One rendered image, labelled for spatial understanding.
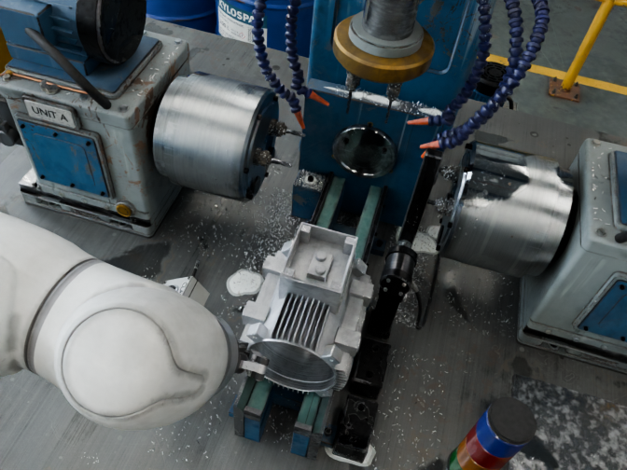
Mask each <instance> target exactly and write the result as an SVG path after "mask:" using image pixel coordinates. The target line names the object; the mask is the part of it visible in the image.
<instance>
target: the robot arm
mask: <svg viewBox="0 0 627 470"><path fill-rule="evenodd" d="M248 344H249V343H248V342H245V341H242V340H239V339H237V338H236V337H235V335H234V333H233V331H232V330H231V328H230V326H229V325H228V324H227V323H226V322H225V321H224V320H223V319H222V318H220V316H217V317H216V315H213V314H212V313H211V312H209V310H207V309H206V308H205V307H204V306H202V305H201V304H199V303H198V302H196V301H194V300H192V299H191V298H189V297H184V296H182V295H180V294H179V293H178V292H177V291H175V290H174V289H173V288H171V287H169V286H166V285H163V284H161V283H156V282H153V281H150V280H148V279H146V278H143V277H140V276H138V275H135V274H132V273H130V272H128V271H126V270H122V269H119V268H117V267H114V266H112V265H110V264H107V263H105V262H104V261H102V260H100V259H98V258H96V257H94V256H91V255H89V254H88V253H86V252H84V251H83V250H81V249H80V248H79V247H77V246H76V245H75V244H73V243H72V242H69V241H68V240H66V239H64V238H62V237H60V236H58V235H56V234H54V233H52V232H50V231H48V230H46V229H43V228H41V227H38V226H36V225H33V224H31V223H28V222H26V221H23V220H21V219H19V218H16V217H14V216H11V215H8V214H3V213H0V378H3V377H4V376H8V375H13V374H16V373H18V372H20V371H21V370H22V369H26V370H28V371H30V372H33V373H35V374H36V375H38V376H40V377H41V378H43V379H45V380H48V381H49V382H51V383H52V384H54V385H55V386H57V387H58V388H59V389H61V390H62V392H63V395H64V396H65V398H66V399H67V401H68V402H69V403H70V404H71V405H72V406H73V408H75V409H76V410H77V411H78V412H79V413H80V414H82V415H83V416H85V417H86V418H88V419H89V420H91V421H93V422H96V423H99V424H101V425H103V426H106V427H110V428H115V429H119V430H127V431H140V430H147V429H153V428H158V427H162V426H165V425H168V424H171V423H174V422H177V421H180V420H182V419H184V418H186V417H187V416H189V415H190V414H192V413H193V412H195V411H197V410H198V409H199V408H201V407H202V406H203V405H204V404H205V403H206V402H207V401H208V400H209V399H210V398H211V397H212V396H214V395H216V394H218V393H219V392H220V391H221V390H223V389H224V388H225V387H226V385H227V384H228V383H229V382H230V380H231V378H232V376H233V374H234V373H236V374H241V373H243V372H244V370H245V371H246V376H249V377H252V378H254V379H255V380H257V381H262V380H264V377H265V374H266V370H267V365H268V364H269V362H270V359H268V358H267V357H266V356H262V355H261V353H260V352H259V351H257V350H256V349H250V351H248V350H247V347H248Z"/></svg>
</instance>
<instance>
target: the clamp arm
mask: <svg viewBox="0 0 627 470"><path fill-rule="evenodd" d="M442 159H443V152H442V151H438V150H435V149H431V148H427V149H426V151H425V155H424V158H423V162H422V165H421V168H420V171H419V173H418V177H417V180H416V183H415V186H414V189H413V192H412V195H411V200H410V203H409V206H408V210H407V212H406V215H405V218H404V221H403V225H402V228H401V231H400V233H399V236H398V240H397V245H400V244H401V243H402V244H406V242H407V245H408V247H410V248H412V245H413V242H414V239H415V236H416V233H417V231H418V228H419V226H420V223H421V220H422V217H423V214H424V211H425V207H426V205H427V202H428V199H429V196H430V193H431V190H432V188H433V185H434V183H435V180H436V177H437V174H438V171H439V167H440V164H441V162H442Z"/></svg>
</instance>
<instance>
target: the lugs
mask: <svg viewBox="0 0 627 470"><path fill-rule="evenodd" d="M293 241H294V240H292V241H289V242H285V243H284V245H283V248H282V250H281V252H282V253H283V254H284V255H285V256H286V257H287V256H288V254H289V251H290V249H291V246H292V244H293ZM367 267H368V266H367V265H366V264H365V263H364V262H363V261H362V260H361V258H357V259H355V263H354V265H353V269H352V273H353V274H354V275H355V276H356V277H360V276H363V275H365V274H366V270H367ZM267 332H268V328H267V327H266V326H265V325H264V324H262V323H257V324H253V325H250V327H249V329H248V331H247V334H246V336H247V337H249V338H250V339H251V340H253V341H254V342H257V341H262V340H264V339H265V337H266V334H267ZM342 355H343V351H342V350H341V349H339V348H338V347H337V346H336V345H335V344H331V345H327V346H325V349H324V351H323V355H322V358H323V359H324V360H326V361H327V362H328V363H329V364H330V365H337V364H340V363H341V358H342ZM316 393H317V394H318V395H319V396H321V397H328V396H332V393H333V390H331V389H328V390H325V391H322V392H316Z"/></svg>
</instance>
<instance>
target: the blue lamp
mask: <svg viewBox="0 0 627 470"><path fill-rule="evenodd" d="M488 409H489V408H487V409H486V411H485V412H484V413H483V415H482V416H481V417H480V419H479V420H478V423H477V426H476V433H477V438H478V439H479V441H480V443H481V445H482V446H483V448H484V449H485V450H487V451H488V452H489V453H491V454H492V455H494V456H496V457H499V458H509V457H512V456H514V455H515V454H517V453H518V452H519V451H520V450H521V449H522V448H523V447H524V446H525V445H526V444H527V443H526V444H523V445H512V444H509V443H507V442H505V441H503V440H502V439H500V438H499V437H498V436H497V435H496V434H495V433H494V432H493V430H492V429H491V427H490V425H489V422H488V418H487V413H488Z"/></svg>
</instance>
